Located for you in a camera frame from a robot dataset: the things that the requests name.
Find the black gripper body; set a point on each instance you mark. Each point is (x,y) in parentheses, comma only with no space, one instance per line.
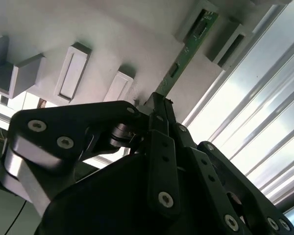
(100,208)

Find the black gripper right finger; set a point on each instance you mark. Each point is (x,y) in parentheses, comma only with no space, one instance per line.
(210,171)

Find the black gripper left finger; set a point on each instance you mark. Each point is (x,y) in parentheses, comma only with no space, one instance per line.
(63,127)

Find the green RAM stick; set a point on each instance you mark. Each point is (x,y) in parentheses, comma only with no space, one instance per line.
(186,54)

